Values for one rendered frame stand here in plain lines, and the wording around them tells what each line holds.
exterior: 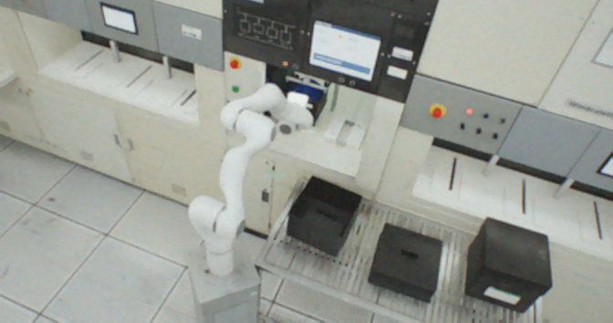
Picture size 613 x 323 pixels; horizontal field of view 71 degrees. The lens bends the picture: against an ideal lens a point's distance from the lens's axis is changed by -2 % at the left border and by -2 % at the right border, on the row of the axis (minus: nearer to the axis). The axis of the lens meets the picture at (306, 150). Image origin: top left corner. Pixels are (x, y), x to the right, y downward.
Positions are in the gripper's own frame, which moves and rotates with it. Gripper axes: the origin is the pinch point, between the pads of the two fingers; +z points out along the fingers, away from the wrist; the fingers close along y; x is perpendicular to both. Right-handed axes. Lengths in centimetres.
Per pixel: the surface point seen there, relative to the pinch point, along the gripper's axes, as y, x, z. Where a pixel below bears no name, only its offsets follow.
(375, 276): 55, -37, -73
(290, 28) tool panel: -5.1, 42.1, -14.9
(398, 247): 63, -33, -57
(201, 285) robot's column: -18, -43, -95
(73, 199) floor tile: -150, -119, -22
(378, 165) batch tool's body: 46, -14, -26
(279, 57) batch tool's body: -9.2, 26.7, -14.4
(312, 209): 19, -42, -40
